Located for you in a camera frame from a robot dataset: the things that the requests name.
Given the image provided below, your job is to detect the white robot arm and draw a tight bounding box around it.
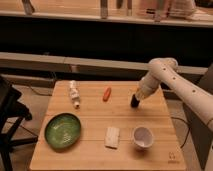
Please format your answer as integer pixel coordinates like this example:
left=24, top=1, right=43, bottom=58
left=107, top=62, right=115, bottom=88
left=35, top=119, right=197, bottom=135
left=135, top=58, right=213, bottom=130

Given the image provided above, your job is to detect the orange carrot toy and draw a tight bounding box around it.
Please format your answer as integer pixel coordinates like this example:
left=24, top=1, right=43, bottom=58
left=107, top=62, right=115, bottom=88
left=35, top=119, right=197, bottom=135
left=103, top=87, right=111, bottom=102

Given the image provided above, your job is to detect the white paper cup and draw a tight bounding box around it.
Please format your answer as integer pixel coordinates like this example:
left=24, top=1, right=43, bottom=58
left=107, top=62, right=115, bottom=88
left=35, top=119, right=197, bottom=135
left=132, top=126, right=154, bottom=150

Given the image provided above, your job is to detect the white sponge block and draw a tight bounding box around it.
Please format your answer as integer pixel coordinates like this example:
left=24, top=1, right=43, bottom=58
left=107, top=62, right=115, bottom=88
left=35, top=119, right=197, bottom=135
left=105, top=127, right=120, bottom=149

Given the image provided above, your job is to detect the green plate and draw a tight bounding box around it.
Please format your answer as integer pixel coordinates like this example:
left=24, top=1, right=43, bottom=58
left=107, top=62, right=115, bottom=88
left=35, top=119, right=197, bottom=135
left=44, top=113, right=81, bottom=150

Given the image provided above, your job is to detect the black chair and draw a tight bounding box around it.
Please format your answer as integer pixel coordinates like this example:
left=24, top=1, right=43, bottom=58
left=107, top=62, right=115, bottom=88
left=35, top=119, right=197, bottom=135
left=0, top=75, right=38, bottom=171

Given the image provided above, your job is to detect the black cable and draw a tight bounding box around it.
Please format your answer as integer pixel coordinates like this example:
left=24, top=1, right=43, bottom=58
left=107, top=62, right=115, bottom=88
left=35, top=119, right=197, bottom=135
left=172, top=116, right=192, bottom=149

